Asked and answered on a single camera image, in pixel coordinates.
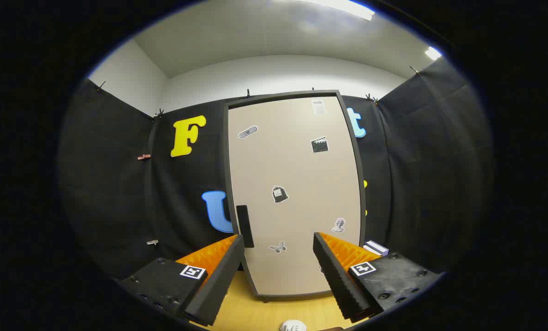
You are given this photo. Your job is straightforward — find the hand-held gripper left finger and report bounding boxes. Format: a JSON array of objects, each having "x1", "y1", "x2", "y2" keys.
[{"x1": 117, "y1": 234, "x2": 246, "y2": 328}]

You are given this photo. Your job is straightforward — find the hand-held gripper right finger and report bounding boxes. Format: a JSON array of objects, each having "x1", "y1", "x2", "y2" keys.
[{"x1": 313, "y1": 231, "x2": 443, "y2": 322}]

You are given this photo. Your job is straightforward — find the black door handle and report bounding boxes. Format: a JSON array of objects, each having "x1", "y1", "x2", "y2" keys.
[{"x1": 236, "y1": 205, "x2": 254, "y2": 249}]

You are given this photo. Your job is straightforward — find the beige shoe cabinet door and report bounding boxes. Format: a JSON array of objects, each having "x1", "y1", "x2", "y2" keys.
[{"x1": 228, "y1": 96, "x2": 362, "y2": 296}]

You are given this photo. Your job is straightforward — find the grey shoe cabinet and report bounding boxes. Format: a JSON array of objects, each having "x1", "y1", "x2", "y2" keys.
[{"x1": 222, "y1": 90, "x2": 366, "y2": 302}]

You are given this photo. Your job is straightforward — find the black backdrop cloth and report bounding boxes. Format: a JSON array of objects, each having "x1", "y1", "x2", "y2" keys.
[{"x1": 58, "y1": 57, "x2": 493, "y2": 281}]

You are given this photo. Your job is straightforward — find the long ceiling light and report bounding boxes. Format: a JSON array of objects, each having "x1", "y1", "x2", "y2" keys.
[{"x1": 301, "y1": 0, "x2": 375, "y2": 22}]

